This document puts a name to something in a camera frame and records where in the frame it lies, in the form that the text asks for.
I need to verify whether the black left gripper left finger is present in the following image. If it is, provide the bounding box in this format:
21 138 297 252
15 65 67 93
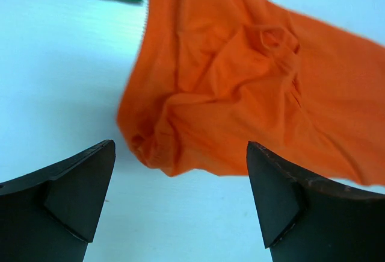
1 140 116 262

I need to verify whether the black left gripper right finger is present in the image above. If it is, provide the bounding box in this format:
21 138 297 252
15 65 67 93
247 142 384 262

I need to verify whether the orange t-shirt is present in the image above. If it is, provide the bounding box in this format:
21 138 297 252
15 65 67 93
117 0 384 186

